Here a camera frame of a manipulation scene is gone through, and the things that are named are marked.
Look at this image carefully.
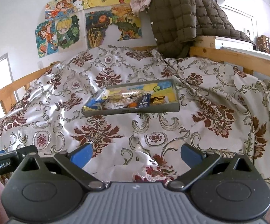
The red-haired girl drawing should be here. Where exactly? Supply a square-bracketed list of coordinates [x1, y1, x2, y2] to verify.
[35, 19, 60, 59]

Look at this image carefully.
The grey tray with painted bottom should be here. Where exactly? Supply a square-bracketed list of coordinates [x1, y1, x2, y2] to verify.
[82, 79, 180, 118]

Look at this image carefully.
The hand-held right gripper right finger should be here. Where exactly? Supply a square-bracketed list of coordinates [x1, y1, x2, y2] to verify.
[167, 143, 255, 190]

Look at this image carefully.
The golden snack packet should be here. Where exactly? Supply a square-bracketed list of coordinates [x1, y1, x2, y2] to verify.
[150, 95, 166, 105]

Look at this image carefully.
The clear bag of orange snacks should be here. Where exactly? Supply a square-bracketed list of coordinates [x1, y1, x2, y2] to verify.
[95, 88, 132, 110]

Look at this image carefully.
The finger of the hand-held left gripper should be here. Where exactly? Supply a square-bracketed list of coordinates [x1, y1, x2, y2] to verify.
[0, 145, 38, 162]

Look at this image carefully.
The orange-dress girl drawing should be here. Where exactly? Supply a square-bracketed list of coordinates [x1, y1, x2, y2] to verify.
[45, 0, 76, 21]

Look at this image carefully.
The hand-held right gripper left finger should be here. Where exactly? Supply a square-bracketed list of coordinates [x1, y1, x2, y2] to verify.
[15, 143, 105, 190]

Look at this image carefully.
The clear cracker packet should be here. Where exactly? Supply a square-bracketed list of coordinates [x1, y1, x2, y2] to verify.
[107, 89, 148, 101]

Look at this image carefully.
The wooden bed frame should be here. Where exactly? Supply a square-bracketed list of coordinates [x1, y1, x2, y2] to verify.
[0, 36, 270, 127]

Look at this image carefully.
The blue white snack packet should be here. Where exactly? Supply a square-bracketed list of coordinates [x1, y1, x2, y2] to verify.
[134, 94, 152, 109]

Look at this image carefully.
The brown puffer jacket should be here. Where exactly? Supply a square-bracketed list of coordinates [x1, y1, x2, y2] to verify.
[148, 0, 257, 59]

